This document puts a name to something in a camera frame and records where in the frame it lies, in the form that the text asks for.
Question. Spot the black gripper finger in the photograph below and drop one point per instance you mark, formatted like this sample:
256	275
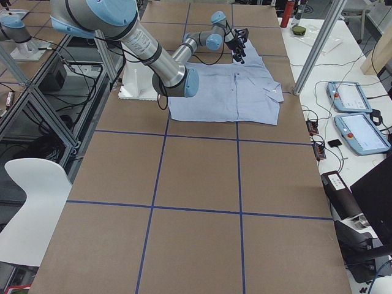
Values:
242	58
235	58

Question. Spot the brown cylinder device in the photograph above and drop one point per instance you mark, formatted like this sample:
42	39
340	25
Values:
340	195

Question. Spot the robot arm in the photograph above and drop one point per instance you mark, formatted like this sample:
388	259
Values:
221	33
119	21

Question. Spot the blue teach pendant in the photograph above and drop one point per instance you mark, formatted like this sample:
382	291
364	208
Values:
347	97
361	134

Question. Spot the green folded cloth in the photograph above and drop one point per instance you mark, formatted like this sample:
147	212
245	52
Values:
298	30

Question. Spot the black monitor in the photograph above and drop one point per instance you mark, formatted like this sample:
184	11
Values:
372	193

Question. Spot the light blue striped shirt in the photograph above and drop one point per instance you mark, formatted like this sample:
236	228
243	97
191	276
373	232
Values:
232	92

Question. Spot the aluminium frame post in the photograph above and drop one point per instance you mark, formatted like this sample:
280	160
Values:
324	33

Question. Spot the lower blue teach pendant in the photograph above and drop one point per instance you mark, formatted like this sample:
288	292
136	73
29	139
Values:
361	134

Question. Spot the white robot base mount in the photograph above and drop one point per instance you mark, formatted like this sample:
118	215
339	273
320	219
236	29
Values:
137	83

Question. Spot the red bottle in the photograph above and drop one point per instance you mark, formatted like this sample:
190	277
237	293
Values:
287	13

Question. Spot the white chair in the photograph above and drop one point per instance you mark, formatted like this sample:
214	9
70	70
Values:
25	239

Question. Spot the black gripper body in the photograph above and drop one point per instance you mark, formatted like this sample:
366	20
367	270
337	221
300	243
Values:
234	45

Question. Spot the upper blue teach pendant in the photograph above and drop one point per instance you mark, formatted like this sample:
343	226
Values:
347	97

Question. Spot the small black pad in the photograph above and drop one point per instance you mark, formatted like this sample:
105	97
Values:
334	143

